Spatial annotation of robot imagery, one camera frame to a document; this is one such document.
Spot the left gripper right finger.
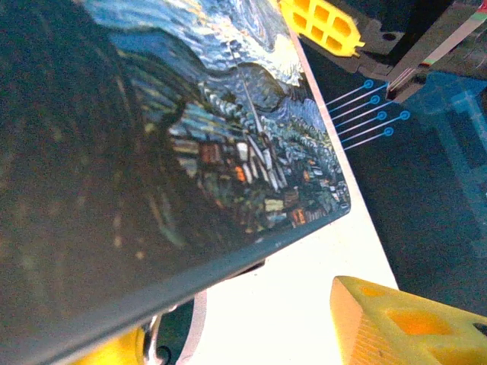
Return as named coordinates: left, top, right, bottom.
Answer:
left=329, top=275, right=487, bottom=365

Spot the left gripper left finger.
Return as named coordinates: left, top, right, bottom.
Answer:
left=71, top=325, right=148, bottom=365

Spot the Starry Night printed board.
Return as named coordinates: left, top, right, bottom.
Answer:
left=0, top=0, right=352, bottom=365

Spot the right enclosure panel, circuit print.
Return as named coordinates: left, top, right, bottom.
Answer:
left=300, top=37, right=487, bottom=319

